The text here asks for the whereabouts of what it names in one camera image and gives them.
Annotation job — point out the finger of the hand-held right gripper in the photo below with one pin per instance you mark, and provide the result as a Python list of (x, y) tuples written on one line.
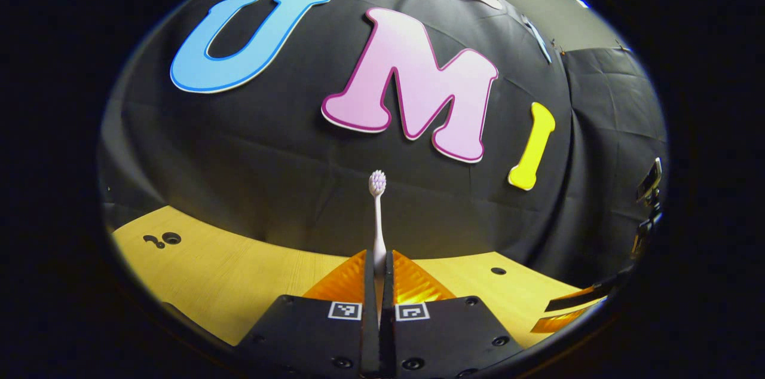
[(562, 320)]

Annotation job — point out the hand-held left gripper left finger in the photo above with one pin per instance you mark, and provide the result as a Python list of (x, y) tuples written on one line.
[(311, 337)]

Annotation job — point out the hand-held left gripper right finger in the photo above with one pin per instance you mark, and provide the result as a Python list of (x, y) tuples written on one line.
[(448, 337)]

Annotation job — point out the pale pink toothbrush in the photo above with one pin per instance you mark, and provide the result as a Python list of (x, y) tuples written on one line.
[(378, 229)]

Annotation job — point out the grey metal stand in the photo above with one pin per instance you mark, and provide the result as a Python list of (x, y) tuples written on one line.
[(649, 182)]

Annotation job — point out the black backdrop cloth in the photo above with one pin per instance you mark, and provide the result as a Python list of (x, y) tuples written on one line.
[(269, 158)]

